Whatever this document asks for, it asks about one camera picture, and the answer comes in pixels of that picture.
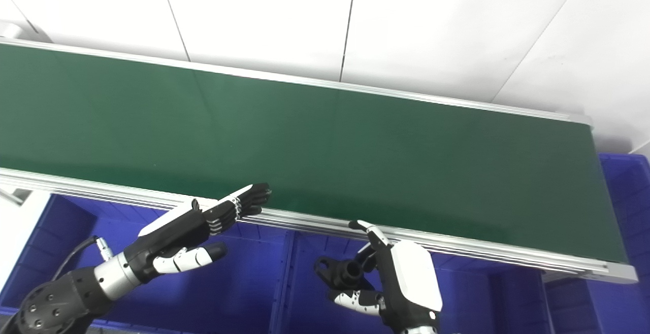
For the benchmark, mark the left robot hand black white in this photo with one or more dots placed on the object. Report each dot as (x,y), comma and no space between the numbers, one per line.
(175,237)

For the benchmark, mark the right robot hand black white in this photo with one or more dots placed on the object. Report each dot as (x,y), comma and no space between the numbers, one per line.
(414,278)

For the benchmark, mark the black flanged metal part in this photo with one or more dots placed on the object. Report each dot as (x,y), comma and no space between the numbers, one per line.
(340,273)

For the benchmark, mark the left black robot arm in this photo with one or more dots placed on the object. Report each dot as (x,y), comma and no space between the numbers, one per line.
(61,298)

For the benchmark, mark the green conveyor belt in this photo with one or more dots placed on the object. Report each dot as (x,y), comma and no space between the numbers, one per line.
(457,246)
(304,156)

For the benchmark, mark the blue plastic bin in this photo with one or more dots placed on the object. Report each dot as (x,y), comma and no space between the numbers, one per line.
(482,303)
(244,293)
(624,197)

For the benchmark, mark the white conveyor end housing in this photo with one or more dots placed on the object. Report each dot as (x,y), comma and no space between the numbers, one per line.
(12,30)

